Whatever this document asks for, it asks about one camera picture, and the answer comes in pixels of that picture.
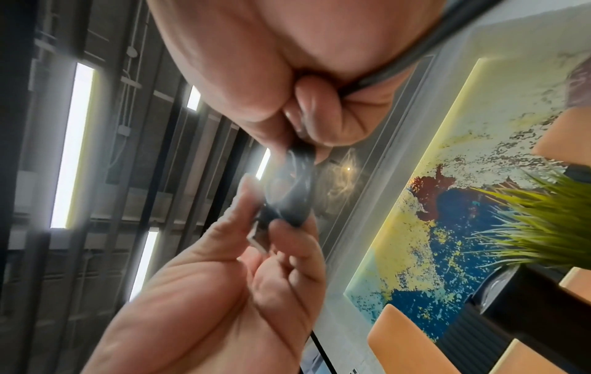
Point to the person's left hand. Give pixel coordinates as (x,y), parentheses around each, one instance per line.
(208,310)

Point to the person's right hand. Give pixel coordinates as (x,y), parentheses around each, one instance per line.
(258,47)

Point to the dark framed glass door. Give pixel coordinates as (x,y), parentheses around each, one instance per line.
(318,359)

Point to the black ceiling spotlight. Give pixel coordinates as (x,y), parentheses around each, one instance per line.
(348,168)

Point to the row of ceiling light strips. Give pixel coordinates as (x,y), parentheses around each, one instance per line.
(74,146)

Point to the wooden table with blue inlay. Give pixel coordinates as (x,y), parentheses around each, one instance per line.
(521,359)

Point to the black travel mug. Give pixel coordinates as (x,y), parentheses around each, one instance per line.
(531,306)

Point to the green potted plant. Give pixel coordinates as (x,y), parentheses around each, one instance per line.
(549,219)

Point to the colourful abstract wall painting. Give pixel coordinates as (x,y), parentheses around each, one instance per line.
(485,146)

